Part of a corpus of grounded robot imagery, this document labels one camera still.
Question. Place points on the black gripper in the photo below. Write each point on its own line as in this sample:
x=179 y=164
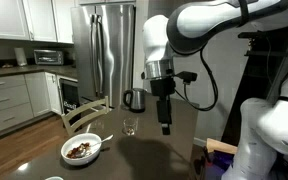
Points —
x=163 y=88

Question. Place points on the stainless steel refrigerator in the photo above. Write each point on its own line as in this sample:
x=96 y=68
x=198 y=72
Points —
x=103 y=36

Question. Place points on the white mug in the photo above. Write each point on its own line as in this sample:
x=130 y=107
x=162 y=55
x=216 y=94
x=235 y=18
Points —
x=54 y=178

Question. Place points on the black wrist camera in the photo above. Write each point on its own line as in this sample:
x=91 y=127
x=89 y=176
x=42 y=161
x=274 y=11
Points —
x=187 y=77

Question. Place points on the silver toaster oven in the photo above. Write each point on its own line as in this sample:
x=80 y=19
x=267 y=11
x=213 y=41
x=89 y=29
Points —
x=48 y=57

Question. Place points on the stainless steel electric kettle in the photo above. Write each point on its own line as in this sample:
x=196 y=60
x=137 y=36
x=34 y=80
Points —
x=134 y=99

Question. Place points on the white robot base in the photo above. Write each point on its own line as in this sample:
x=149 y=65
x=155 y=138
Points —
x=264 y=134

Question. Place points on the cream wooden chair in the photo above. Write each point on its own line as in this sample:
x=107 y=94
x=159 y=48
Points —
x=87 y=113

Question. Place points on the paper towel roll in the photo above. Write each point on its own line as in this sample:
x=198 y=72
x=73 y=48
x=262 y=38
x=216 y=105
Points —
x=20 y=56

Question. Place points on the white bowl with trail mix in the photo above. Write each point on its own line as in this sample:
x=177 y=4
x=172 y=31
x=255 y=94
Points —
x=81 y=149

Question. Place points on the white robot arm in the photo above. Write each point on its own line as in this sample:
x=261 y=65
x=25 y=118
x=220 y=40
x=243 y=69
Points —
x=188 y=29

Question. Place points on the clear drinking glass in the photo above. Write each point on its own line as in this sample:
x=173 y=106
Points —
x=130 y=126

